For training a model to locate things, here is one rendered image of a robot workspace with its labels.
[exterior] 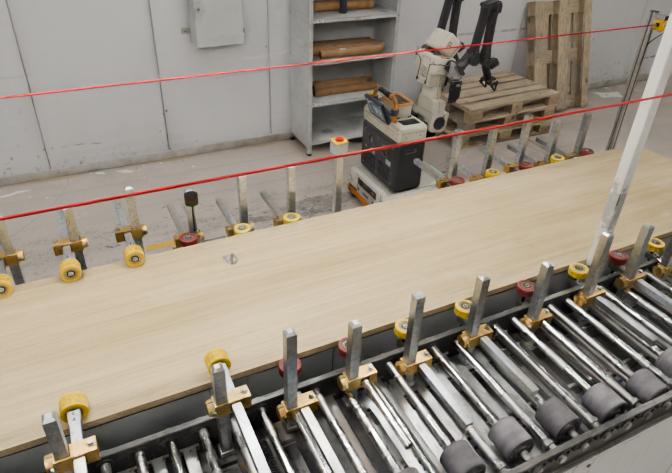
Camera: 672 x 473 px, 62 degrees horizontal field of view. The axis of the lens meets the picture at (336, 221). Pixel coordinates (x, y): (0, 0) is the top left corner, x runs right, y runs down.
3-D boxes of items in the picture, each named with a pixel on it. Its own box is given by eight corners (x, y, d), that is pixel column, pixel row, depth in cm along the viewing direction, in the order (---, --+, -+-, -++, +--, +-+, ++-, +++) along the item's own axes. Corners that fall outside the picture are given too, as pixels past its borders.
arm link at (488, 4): (479, -4, 382) (489, -1, 375) (494, -2, 389) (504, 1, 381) (461, 62, 403) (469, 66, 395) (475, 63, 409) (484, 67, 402)
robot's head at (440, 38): (439, 49, 397) (453, 32, 395) (423, 41, 413) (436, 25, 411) (450, 61, 406) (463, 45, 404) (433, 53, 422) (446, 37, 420)
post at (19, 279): (24, 306, 250) (-8, 214, 224) (33, 304, 251) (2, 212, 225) (24, 311, 247) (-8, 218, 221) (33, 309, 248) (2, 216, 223)
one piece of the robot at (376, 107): (393, 134, 407) (384, 108, 392) (369, 116, 434) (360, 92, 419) (406, 125, 408) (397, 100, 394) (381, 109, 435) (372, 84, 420)
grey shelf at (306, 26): (290, 138, 571) (288, -27, 488) (367, 125, 606) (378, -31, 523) (307, 156, 538) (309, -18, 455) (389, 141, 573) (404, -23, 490)
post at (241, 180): (241, 256, 289) (236, 173, 264) (248, 254, 291) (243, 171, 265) (244, 260, 287) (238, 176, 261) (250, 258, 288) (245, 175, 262)
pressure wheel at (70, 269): (63, 256, 228) (83, 260, 232) (55, 272, 230) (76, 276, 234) (64, 264, 223) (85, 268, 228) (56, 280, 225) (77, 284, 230)
